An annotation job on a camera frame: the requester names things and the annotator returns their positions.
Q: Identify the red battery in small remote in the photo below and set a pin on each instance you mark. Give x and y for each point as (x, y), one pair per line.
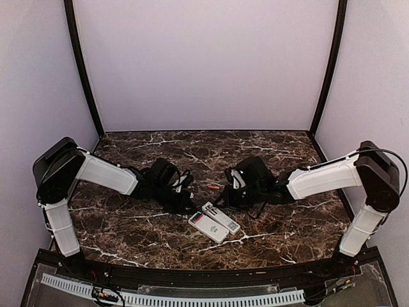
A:
(194, 219)

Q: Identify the white slotted cable duct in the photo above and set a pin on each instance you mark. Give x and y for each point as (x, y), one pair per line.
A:
(173, 296)

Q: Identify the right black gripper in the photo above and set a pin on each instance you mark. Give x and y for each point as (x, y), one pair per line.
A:
(226, 197)

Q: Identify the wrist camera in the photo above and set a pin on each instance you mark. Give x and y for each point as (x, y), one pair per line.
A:
(183, 181)
(234, 177)

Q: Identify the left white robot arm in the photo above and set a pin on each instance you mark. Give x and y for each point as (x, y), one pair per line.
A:
(65, 165)

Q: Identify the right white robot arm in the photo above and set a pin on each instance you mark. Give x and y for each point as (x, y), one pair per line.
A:
(251, 182)

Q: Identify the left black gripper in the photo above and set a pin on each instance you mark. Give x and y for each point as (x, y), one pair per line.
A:
(180, 208)

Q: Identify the black front table rail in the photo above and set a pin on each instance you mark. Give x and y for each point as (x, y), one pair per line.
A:
(308, 274)

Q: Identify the small white remote control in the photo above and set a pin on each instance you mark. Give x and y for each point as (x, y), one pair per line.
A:
(210, 228)

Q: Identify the left black frame post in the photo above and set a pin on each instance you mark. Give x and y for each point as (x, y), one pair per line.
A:
(81, 66)

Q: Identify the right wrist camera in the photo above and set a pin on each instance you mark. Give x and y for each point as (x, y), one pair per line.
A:
(234, 177)

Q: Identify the long white remote control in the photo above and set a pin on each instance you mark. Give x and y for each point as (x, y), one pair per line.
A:
(217, 215)

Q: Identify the black frame post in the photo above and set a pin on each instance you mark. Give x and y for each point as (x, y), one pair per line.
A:
(81, 66)
(331, 66)

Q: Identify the right black frame post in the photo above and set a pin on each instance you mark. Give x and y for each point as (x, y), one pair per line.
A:
(331, 66)

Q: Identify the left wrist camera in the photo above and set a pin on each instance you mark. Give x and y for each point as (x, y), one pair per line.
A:
(183, 181)

